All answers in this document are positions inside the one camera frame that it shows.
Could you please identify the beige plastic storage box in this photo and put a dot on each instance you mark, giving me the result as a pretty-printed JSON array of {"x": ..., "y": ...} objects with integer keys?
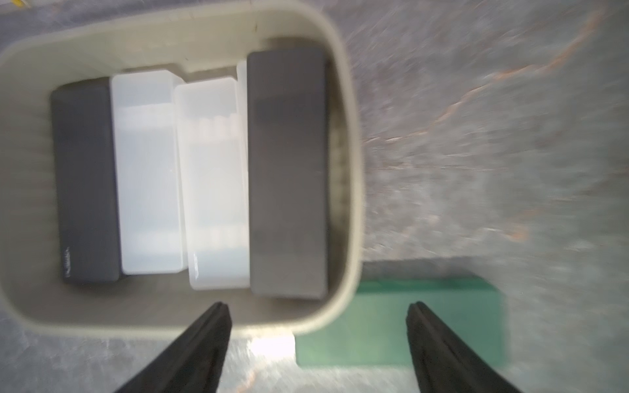
[{"x": 46, "y": 47}]

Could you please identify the black pencil case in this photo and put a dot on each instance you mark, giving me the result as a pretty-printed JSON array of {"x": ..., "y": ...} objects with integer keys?
[{"x": 85, "y": 172}]

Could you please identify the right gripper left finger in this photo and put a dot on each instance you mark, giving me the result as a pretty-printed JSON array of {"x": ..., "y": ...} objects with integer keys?
[{"x": 193, "y": 362}]

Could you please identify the translucent white pencil case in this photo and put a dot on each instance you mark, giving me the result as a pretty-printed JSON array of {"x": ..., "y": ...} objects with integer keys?
[
  {"x": 147, "y": 172},
  {"x": 241, "y": 71},
  {"x": 213, "y": 164}
]

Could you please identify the dark grey pencil case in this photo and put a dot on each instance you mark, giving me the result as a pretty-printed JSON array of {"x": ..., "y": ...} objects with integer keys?
[{"x": 288, "y": 167}]

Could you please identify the dark green pencil case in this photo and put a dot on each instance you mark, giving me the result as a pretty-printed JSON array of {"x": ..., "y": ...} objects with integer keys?
[{"x": 371, "y": 332}]

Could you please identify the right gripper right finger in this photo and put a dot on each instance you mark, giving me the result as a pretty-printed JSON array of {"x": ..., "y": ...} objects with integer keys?
[{"x": 443, "y": 363}]

